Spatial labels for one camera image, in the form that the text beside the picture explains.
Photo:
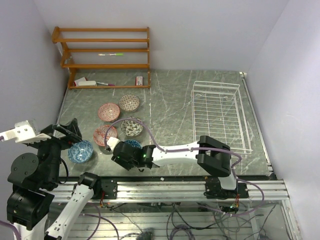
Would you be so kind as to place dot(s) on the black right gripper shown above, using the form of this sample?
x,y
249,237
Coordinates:
x,y
120,162

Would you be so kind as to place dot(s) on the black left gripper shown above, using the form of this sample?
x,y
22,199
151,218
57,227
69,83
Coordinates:
x,y
72,134

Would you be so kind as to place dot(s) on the blue triangle pattern bowl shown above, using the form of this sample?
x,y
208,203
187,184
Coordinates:
x,y
133,143

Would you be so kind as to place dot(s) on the black leaf pattern bowl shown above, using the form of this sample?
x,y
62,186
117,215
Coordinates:
x,y
131,128

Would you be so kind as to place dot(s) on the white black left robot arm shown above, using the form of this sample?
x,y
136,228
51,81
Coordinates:
x,y
35,175

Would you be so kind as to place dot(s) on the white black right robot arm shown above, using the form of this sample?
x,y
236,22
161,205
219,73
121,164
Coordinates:
x,y
210,154

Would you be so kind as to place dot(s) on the wooden shelf rack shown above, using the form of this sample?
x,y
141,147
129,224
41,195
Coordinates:
x,y
114,49

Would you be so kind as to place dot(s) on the blue swirl pattern bowl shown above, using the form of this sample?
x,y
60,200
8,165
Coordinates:
x,y
80,152

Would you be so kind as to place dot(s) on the red diamond pattern bowl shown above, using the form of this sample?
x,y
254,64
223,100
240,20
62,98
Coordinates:
x,y
100,132

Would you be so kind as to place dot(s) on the red drop pattern bowl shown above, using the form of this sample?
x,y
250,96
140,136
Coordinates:
x,y
109,112

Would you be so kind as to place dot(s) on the brown flower grid bowl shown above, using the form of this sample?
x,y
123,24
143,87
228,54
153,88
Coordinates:
x,y
129,103

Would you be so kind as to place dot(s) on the white eraser block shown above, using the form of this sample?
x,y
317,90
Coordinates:
x,y
90,83

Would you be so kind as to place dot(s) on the pink white marker pen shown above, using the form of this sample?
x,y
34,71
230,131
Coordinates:
x,y
105,84

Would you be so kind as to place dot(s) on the red white small box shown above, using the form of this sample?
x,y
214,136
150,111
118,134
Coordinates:
x,y
139,81

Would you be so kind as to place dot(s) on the green white marker pen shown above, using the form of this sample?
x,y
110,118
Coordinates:
x,y
110,54

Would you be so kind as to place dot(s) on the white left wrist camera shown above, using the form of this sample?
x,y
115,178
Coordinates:
x,y
23,132

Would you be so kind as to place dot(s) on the white wire dish rack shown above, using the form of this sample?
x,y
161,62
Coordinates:
x,y
218,112

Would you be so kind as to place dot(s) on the aluminium rail base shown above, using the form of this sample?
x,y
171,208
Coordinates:
x,y
191,191

